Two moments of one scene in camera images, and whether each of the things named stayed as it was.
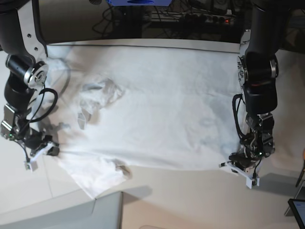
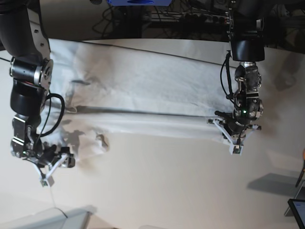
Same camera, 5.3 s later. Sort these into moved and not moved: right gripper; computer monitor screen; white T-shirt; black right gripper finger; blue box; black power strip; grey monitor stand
Moved: black right gripper finger; white T-shirt; right gripper
Not moved: blue box; grey monitor stand; computer monitor screen; black power strip
